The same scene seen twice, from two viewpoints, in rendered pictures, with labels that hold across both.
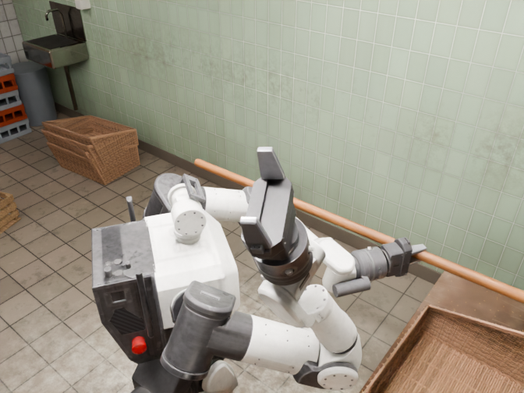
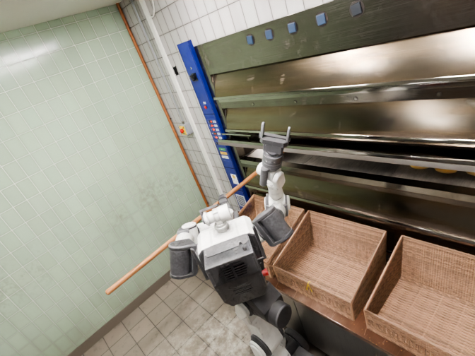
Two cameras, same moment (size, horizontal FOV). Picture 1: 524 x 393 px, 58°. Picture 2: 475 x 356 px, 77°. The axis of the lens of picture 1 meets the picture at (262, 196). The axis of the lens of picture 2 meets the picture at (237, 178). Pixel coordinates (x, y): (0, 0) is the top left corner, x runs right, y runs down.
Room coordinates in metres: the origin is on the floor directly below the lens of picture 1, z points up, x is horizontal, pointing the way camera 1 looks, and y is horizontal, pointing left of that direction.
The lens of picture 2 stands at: (0.36, 1.17, 2.15)
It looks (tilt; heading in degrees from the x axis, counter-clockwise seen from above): 26 degrees down; 287
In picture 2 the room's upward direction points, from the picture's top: 20 degrees counter-clockwise
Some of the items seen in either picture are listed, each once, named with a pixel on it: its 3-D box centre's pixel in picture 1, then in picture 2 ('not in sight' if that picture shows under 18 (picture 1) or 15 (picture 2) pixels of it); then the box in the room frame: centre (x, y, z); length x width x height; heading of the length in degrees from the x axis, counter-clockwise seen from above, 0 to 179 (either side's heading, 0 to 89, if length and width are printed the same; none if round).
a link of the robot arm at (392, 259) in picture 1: (384, 260); (225, 207); (0.98, -0.34, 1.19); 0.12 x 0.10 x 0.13; 107
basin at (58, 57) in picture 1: (58, 62); not in sight; (4.19, 1.83, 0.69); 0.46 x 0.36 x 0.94; 51
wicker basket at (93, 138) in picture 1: (91, 133); not in sight; (3.51, 1.40, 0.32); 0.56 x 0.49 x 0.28; 59
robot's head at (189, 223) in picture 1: (186, 214); (218, 217); (0.82, 0.16, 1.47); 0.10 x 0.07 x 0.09; 17
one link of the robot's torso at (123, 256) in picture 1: (168, 286); (234, 260); (0.80, 0.22, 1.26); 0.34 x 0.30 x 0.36; 17
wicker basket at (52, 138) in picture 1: (90, 141); not in sight; (3.49, 1.42, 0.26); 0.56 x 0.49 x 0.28; 58
